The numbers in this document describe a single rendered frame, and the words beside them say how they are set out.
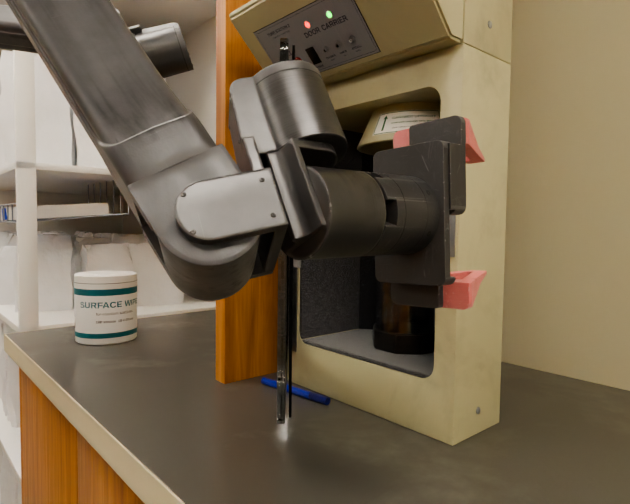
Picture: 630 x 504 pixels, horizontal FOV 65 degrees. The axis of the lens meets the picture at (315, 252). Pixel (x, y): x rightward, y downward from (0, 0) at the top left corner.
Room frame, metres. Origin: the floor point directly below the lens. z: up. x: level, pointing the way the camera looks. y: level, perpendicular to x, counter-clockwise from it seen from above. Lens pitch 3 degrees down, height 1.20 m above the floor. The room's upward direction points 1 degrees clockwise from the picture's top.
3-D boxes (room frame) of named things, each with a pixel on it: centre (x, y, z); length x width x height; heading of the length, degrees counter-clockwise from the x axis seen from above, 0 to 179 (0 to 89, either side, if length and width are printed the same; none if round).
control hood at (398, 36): (0.65, -0.02, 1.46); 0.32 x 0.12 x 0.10; 41
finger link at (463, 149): (0.40, -0.11, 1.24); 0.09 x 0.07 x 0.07; 131
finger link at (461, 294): (0.40, -0.11, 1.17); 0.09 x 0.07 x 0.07; 131
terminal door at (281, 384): (0.64, 0.04, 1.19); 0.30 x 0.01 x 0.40; 2
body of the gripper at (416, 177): (0.35, -0.05, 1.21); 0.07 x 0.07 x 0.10; 41
